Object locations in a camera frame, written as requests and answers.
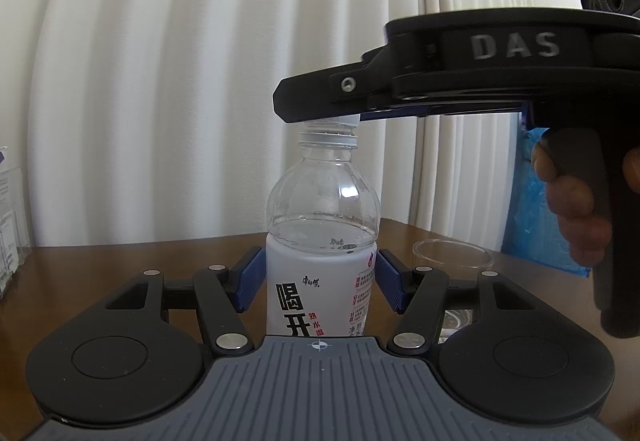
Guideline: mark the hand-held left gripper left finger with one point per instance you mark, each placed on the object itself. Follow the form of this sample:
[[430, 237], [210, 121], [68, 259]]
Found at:
[[249, 277]]

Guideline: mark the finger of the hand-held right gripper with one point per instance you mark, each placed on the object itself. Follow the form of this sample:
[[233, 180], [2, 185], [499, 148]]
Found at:
[[320, 96]]

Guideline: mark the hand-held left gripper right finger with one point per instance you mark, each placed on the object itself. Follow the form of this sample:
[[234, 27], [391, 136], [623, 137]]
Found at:
[[391, 277]]

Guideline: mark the white bottle cap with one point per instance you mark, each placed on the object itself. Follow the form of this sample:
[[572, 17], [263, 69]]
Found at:
[[332, 125]]

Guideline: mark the clear plastic water bottle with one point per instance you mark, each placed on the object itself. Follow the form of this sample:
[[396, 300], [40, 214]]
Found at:
[[320, 271]]

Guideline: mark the person's right hand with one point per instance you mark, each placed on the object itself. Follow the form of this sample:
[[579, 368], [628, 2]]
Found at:
[[580, 216]]

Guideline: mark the clear glass cup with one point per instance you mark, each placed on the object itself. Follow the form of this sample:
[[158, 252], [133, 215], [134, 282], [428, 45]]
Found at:
[[452, 253]]

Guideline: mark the blue plastic bag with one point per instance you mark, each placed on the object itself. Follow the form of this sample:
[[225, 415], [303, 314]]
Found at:
[[532, 211]]

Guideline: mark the white pleated curtain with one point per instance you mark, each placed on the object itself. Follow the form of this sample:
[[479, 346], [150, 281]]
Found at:
[[175, 71]]

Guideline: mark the clear packet at left edge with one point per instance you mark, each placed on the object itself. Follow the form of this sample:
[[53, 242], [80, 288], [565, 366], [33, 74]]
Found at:
[[9, 231]]

